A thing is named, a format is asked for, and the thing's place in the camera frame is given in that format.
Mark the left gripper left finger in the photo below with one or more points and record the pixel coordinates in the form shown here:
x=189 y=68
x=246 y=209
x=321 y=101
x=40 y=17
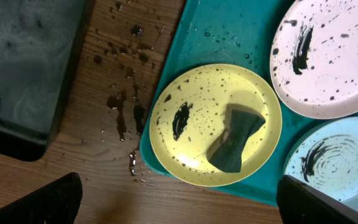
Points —
x=56 y=202

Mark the black water tray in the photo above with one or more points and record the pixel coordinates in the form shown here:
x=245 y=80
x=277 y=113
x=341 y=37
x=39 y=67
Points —
x=40 y=46

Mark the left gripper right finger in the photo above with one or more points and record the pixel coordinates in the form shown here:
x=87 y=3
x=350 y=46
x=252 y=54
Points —
x=300 y=203

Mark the white dirty plate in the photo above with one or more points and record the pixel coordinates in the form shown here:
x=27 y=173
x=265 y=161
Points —
x=314 y=58

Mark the light blue dirty plate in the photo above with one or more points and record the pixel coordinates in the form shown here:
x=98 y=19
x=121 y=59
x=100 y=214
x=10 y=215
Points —
x=326 y=158

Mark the yellow plate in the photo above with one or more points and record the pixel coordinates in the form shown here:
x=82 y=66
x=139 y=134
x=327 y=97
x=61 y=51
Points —
x=188 y=116

